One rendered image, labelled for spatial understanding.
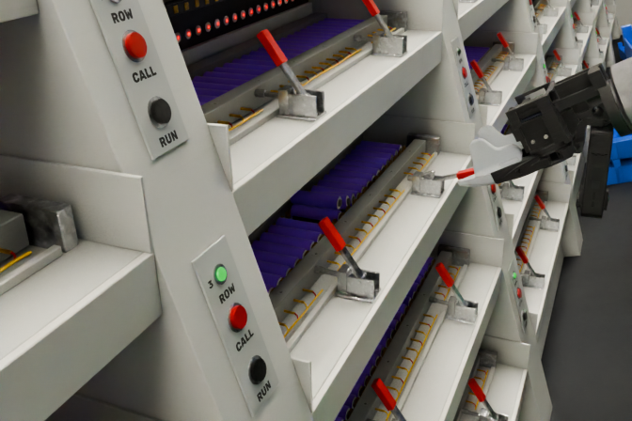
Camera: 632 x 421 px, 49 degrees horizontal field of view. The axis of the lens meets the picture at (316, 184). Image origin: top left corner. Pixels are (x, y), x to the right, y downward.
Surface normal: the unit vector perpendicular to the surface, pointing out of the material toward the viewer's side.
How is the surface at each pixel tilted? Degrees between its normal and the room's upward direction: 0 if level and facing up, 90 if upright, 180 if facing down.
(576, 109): 90
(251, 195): 107
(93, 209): 90
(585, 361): 0
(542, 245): 17
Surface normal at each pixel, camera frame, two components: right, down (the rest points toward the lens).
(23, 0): 0.92, 0.13
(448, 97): -0.40, 0.37
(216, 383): 0.87, -0.14
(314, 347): -0.04, -0.92
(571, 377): -0.29, -0.92
